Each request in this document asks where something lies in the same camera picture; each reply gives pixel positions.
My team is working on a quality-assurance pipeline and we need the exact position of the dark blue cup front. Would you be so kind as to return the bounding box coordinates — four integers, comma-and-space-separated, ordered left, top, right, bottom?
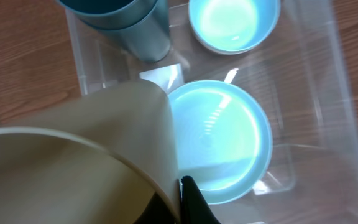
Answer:
85, 0, 171, 63

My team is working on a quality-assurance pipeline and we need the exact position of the light blue bowl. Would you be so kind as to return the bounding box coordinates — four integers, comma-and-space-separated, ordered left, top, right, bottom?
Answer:
188, 0, 281, 51

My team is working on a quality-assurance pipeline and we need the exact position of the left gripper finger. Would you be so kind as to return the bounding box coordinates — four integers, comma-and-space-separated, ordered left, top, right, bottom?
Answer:
181, 176, 220, 224

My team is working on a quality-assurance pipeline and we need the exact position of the clear plastic storage bin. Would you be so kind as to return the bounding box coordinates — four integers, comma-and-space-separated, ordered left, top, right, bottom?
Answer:
66, 1, 358, 223

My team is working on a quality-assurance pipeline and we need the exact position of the light blue plate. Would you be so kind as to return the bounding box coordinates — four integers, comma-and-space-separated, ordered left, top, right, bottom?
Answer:
168, 80, 273, 205

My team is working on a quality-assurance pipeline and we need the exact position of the dark blue cup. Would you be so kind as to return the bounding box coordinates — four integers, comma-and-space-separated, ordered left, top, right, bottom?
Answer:
85, 0, 171, 63
57, 0, 157, 30

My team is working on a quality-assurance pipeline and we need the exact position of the cream cup front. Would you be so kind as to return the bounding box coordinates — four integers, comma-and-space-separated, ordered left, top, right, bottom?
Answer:
0, 80, 180, 223

